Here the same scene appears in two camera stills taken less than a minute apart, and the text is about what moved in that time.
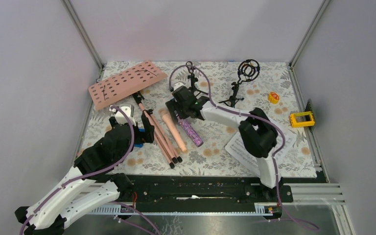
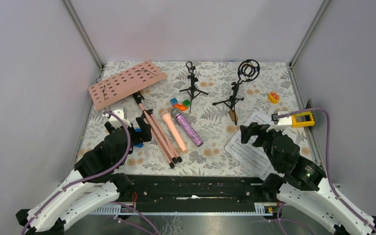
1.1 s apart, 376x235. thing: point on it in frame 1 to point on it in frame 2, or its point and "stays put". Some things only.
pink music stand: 113,90 stays put
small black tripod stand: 189,64 stays put
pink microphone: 165,114 stays put
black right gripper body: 173,105 to 264,133
